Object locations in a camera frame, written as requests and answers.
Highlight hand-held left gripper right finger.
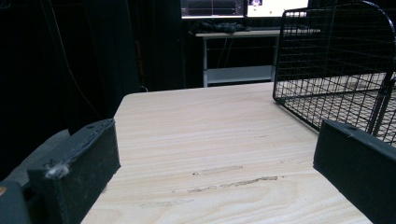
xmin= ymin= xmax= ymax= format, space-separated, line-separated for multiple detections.
xmin=313 ymin=119 xmax=396 ymax=224

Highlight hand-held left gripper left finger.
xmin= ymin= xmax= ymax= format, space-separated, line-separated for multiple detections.
xmin=4 ymin=118 xmax=121 ymax=224

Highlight black curtain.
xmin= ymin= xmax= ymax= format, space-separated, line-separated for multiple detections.
xmin=0 ymin=0 xmax=185 ymax=181

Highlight white desk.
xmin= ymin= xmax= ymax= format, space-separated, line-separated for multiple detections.
xmin=195 ymin=28 xmax=321 ymax=89

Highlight bright white monitor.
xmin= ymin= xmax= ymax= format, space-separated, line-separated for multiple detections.
xmin=247 ymin=0 xmax=310 ymax=19

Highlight dark cloth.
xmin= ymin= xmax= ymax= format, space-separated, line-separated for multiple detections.
xmin=191 ymin=20 xmax=252 ymax=35

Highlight dark graph monitor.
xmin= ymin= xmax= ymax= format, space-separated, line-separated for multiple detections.
xmin=180 ymin=0 xmax=246 ymax=20

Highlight black wire basket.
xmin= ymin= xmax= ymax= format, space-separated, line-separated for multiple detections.
xmin=272 ymin=0 xmax=396 ymax=147

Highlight thin hanging cable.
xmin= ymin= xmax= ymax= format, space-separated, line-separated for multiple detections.
xmin=48 ymin=0 xmax=104 ymax=120

